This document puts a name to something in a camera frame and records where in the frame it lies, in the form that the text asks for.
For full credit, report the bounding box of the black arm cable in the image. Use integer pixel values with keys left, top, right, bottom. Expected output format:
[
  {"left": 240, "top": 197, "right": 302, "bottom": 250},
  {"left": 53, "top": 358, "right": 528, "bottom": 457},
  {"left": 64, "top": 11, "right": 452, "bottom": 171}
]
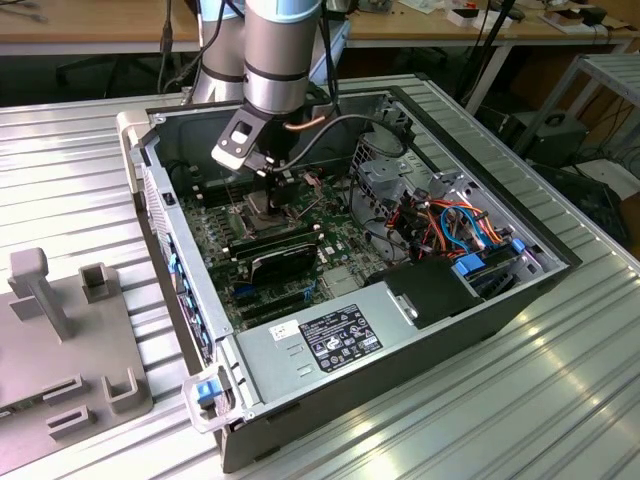
[{"left": 279, "top": 113, "right": 406, "bottom": 169}]

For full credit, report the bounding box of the CPU socket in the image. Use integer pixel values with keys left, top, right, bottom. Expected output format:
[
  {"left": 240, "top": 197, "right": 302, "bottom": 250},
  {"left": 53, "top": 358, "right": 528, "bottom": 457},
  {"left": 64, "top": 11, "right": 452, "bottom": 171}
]
[{"left": 229, "top": 193, "right": 301, "bottom": 242}]

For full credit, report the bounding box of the silver chipset heatsink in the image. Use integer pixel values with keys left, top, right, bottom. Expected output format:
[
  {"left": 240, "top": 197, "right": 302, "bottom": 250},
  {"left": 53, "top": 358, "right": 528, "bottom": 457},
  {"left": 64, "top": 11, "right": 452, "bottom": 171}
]
[{"left": 320, "top": 269, "right": 364, "bottom": 297}]

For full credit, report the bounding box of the green motherboard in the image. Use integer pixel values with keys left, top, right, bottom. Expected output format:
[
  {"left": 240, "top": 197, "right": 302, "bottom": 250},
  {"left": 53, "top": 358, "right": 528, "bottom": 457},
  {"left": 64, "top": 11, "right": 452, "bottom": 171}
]
[{"left": 177, "top": 167, "right": 401, "bottom": 334}]

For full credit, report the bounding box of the grey parts rack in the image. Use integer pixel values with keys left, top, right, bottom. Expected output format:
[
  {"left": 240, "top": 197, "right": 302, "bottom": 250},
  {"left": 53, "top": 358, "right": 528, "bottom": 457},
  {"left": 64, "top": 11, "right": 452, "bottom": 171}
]
[{"left": 0, "top": 247, "right": 154, "bottom": 441}]

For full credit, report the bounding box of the white box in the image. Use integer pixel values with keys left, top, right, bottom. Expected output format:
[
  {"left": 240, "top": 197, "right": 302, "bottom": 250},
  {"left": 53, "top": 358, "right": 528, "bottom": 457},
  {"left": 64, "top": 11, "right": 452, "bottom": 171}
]
[{"left": 446, "top": 5, "right": 514, "bottom": 30}]

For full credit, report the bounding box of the black expansion slot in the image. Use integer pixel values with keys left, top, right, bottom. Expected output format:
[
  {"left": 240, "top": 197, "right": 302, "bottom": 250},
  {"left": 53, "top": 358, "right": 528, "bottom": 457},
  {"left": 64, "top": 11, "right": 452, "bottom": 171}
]
[
  {"left": 240, "top": 301, "right": 310, "bottom": 327},
  {"left": 234, "top": 291, "right": 307, "bottom": 315}
]

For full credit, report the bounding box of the silver CPU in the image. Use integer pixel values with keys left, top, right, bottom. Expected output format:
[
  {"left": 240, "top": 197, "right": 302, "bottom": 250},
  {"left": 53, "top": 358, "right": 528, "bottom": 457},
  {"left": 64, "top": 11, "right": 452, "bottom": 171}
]
[{"left": 245, "top": 213, "right": 294, "bottom": 237}]

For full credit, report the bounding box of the grey power supply unit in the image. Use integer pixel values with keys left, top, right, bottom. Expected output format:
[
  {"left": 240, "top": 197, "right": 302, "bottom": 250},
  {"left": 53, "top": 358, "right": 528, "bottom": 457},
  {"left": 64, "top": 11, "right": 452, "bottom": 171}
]
[{"left": 233, "top": 280, "right": 419, "bottom": 407}]

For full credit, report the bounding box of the grey metal shelf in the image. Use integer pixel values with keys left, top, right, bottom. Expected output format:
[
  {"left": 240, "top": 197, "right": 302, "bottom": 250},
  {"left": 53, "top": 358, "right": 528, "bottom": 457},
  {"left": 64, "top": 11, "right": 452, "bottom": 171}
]
[{"left": 514, "top": 52, "right": 640, "bottom": 161}]

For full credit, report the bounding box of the green RAM stick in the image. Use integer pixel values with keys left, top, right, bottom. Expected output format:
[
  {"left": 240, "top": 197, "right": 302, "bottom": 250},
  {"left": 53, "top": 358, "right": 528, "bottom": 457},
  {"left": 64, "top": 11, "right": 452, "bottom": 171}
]
[{"left": 0, "top": 394, "right": 44, "bottom": 417}]

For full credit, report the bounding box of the open PC case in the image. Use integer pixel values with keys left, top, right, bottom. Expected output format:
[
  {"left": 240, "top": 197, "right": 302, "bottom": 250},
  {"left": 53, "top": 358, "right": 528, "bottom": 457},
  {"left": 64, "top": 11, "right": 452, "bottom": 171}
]
[{"left": 115, "top": 84, "right": 584, "bottom": 474}]

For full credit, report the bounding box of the wrist camera with black bracket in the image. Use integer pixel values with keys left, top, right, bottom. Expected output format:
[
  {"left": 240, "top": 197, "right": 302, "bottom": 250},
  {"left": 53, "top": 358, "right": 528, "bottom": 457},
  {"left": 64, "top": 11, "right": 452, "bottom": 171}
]
[{"left": 210, "top": 106, "right": 275, "bottom": 174}]

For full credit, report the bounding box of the black RAM slot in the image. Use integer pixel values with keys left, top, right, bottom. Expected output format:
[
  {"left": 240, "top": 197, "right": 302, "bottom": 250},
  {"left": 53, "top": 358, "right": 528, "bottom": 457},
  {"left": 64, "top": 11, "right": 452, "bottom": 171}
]
[
  {"left": 195, "top": 184, "right": 254, "bottom": 202},
  {"left": 229, "top": 228, "right": 320, "bottom": 253},
  {"left": 232, "top": 232, "right": 322, "bottom": 257},
  {"left": 227, "top": 223, "right": 318, "bottom": 250},
  {"left": 193, "top": 178, "right": 254, "bottom": 196},
  {"left": 234, "top": 237, "right": 324, "bottom": 261},
  {"left": 192, "top": 172, "right": 254, "bottom": 190},
  {"left": 197, "top": 190, "right": 254, "bottom": 208}
]

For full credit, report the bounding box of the black plastic shroud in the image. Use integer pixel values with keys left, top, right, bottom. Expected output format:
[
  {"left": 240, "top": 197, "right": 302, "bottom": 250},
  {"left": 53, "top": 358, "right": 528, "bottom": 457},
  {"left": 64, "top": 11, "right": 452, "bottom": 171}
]
[{"left": 363, "top": 260, "right": 485, "bottom": 330}]

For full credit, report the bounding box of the wooden desk with white legs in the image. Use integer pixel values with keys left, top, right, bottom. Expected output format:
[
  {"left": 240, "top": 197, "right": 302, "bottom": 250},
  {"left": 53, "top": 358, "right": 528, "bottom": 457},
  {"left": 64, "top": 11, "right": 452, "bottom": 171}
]
[{"left": 344, "top": 0, "right": 640, "bottom": 119}]

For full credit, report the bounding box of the black box with handle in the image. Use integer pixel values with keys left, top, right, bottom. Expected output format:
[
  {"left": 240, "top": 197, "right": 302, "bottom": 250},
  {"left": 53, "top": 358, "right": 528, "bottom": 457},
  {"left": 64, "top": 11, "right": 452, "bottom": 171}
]
[{"left": 507, "top": 110, "right": 590, "bottom": 169}]

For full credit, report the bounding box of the black graphics card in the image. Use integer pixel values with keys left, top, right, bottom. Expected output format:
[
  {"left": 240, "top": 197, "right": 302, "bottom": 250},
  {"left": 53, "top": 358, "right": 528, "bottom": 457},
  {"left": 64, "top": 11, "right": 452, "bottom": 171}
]
[{"left": 248, "top": 243, "right": 320, "bottom": 287}]

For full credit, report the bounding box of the blue disk carrier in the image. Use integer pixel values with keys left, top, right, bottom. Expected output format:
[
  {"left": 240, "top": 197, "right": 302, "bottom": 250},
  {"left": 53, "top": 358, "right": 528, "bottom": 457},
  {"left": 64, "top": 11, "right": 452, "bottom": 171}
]
[{"left": 451, "top": 248, "right": 521, "bottom": 282}]

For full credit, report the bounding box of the black internal cable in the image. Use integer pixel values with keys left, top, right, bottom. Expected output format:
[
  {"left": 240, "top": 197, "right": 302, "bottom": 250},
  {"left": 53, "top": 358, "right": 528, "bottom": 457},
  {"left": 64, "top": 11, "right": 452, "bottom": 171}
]
[{"left": 348, "top": 167, "right": 416, "bottom": 264}]

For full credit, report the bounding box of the black case side panel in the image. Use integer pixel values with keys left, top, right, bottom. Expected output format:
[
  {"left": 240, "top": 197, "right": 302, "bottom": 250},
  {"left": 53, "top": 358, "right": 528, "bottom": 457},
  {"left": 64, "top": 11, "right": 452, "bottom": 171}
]
[{"left": 529, "top": 162, "right": 634, "bottom": 249}]

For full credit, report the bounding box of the grey metal disk bay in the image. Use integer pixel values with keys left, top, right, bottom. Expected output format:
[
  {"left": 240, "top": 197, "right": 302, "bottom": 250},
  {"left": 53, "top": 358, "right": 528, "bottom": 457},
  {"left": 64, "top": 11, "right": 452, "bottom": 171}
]
[{"left": 428, "top": 169, "right": 484, "bottom": 207}]

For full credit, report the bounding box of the blue data wire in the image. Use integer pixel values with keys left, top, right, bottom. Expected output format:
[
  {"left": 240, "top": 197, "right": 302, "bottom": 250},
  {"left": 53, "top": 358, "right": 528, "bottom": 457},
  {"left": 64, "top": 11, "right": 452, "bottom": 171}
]
[{"left": 439, "top": 204, "right": 490, "bottom": 250}]

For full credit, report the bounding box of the orange wire bundle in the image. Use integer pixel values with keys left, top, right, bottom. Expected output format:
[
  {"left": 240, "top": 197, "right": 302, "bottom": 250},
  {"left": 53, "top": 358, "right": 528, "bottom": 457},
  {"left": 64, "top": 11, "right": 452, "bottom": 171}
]
[{"left": 394, "top": 198, "right": 504, "bottom": 251}]

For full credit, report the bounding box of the metal socket cover frame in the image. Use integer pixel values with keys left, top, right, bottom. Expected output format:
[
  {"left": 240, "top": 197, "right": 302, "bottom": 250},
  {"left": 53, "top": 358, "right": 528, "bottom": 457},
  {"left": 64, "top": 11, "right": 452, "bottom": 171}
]
[{"left": 248, "top": 188, "right": 275, "bottom": 218}]

